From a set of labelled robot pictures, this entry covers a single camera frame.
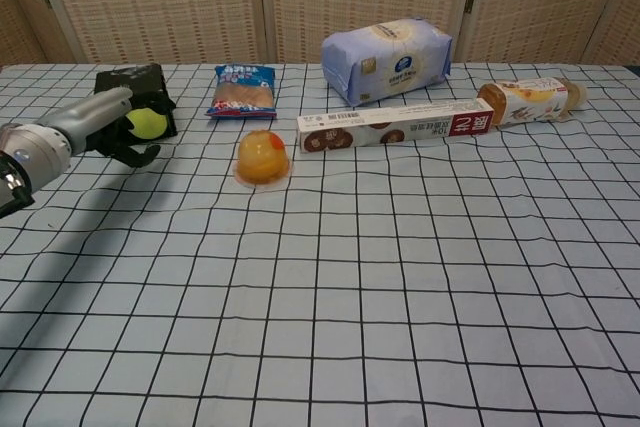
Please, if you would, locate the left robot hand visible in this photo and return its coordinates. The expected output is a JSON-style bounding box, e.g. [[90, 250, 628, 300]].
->
[[35, 87, 177, 170]]

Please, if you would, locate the yellow tennis ball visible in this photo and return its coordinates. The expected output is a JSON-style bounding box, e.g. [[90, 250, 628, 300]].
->
[[124, 107, 168, 140]]

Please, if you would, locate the black cardboard box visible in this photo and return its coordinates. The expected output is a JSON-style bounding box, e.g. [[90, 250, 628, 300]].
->
[[94, 63, 179, 137]]

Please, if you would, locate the long white wrap box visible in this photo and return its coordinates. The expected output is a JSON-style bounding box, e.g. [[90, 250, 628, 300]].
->
[[296, 98, 496, 155]]

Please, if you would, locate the blue snack bag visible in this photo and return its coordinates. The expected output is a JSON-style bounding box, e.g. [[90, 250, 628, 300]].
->
[[205, 64, 279, 120]]

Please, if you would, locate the orange jelly cup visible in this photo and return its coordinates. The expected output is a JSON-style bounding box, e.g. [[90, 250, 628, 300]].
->
[[233, 129, 293, 191]]

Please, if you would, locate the woven folding screen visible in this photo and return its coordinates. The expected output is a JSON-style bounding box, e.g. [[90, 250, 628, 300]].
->
[[0, 0, 640, 68]]

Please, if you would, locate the checkered tablecloth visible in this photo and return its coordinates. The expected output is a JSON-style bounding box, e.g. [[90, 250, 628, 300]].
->
[[0, 62, 640, 427]]

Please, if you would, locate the light blue tissue pack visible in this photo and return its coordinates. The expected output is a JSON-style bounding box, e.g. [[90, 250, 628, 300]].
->
[[320, 15, 454, 108]]

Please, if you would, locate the tea bottle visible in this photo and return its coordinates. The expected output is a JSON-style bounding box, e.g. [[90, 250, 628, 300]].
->
[[476, 76, 590, 130]]

